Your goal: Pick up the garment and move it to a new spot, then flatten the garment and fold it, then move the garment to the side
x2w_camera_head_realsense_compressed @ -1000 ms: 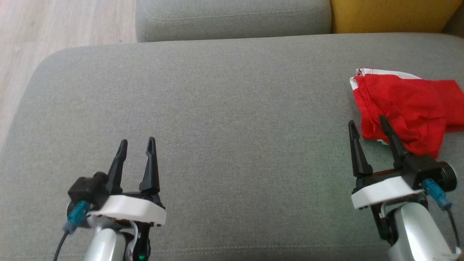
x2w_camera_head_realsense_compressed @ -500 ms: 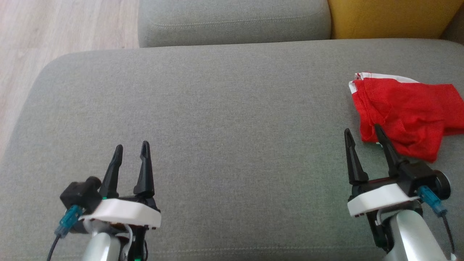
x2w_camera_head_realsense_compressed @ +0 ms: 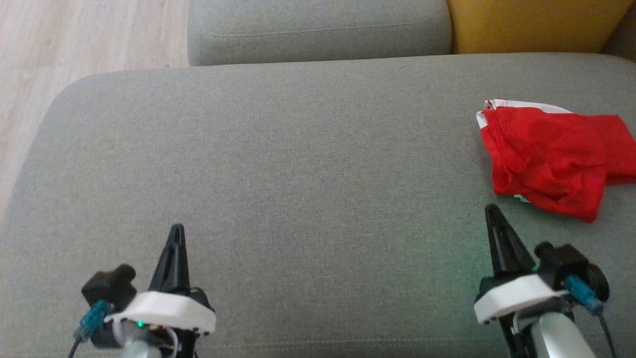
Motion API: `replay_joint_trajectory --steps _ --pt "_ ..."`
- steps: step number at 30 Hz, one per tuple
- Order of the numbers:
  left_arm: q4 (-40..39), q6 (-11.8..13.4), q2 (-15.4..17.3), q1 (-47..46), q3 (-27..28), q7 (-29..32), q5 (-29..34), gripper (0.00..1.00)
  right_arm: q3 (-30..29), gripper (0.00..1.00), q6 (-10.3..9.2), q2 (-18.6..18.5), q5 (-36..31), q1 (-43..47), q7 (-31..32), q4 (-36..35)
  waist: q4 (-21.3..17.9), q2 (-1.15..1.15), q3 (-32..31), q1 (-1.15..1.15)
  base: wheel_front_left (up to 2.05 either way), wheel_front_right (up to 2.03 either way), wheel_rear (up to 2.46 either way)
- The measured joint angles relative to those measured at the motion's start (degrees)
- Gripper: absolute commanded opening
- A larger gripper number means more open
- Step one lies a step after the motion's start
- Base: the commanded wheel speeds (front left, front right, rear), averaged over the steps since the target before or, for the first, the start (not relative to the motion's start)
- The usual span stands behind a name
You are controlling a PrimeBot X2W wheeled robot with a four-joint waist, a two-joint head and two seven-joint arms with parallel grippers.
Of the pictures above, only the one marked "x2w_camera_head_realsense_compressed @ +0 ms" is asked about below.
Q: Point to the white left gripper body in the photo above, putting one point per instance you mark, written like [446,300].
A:
[164,311]

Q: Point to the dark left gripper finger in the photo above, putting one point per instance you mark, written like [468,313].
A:
[164,273]
[183,268]

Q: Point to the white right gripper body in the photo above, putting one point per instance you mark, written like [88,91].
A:
[516,296]

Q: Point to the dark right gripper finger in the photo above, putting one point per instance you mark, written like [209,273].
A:
[519,253]
[498,248]

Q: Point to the red mesh shorts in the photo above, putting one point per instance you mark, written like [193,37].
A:
[546,159]

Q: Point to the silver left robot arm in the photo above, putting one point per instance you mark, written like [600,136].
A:
[144,348]

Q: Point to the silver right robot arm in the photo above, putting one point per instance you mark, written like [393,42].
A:
[556,338]

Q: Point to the grey sofa seat cushion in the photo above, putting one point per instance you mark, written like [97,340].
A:
[308,174]

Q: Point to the yellow sofa cushion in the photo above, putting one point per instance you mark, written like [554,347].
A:
[536,25]

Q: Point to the grey sofa back cushion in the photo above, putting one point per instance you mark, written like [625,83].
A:
[318,30]

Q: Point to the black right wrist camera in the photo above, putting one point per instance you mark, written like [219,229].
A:
[566,261]

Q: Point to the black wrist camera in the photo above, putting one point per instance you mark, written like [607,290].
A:
[109,288]
[566,261]

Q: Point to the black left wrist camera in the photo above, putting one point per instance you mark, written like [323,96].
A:
[109,288]

